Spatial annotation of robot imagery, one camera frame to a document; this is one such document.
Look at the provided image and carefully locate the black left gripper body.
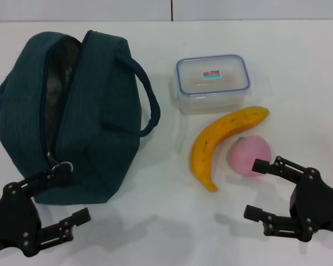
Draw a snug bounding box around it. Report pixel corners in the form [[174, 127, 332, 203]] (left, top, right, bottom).
[[0, 181, 43, 257]]

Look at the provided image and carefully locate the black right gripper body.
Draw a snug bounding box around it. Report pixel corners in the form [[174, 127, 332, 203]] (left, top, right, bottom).
[[290, 167, 333, 243]]

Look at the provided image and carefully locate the pink toy peach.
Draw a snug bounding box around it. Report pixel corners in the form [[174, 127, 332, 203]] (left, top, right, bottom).
[[229, 135, 273, 178]]

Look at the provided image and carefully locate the yellow toy banana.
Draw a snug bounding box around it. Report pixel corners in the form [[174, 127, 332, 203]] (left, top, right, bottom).
[[190, 106, 270, 193]]

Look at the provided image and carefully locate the dark teal insulated lunch bag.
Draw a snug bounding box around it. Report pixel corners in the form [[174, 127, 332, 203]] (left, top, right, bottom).
[[0, 29, 161, 206]]

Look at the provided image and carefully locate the clear plastic blue-rimmed food container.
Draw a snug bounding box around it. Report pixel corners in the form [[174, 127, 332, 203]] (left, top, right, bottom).
[[171, 54, 252, 116]]

